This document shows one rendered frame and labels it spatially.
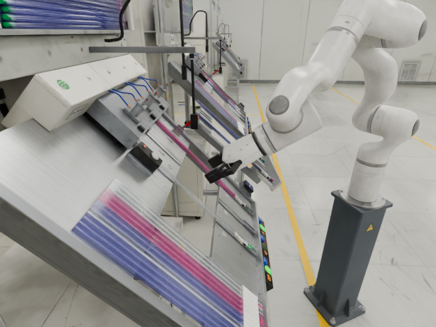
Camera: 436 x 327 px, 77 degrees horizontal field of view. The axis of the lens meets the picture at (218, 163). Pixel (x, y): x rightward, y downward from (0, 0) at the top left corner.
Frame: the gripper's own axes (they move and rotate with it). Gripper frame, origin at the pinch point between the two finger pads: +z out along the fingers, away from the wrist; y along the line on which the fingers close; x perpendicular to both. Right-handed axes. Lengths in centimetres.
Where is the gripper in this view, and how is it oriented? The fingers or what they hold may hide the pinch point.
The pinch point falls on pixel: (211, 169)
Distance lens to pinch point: 77.4
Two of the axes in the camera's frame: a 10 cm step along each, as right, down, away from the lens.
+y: -0.6, 4.3, -9.0
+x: 5.4, 7.7, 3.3
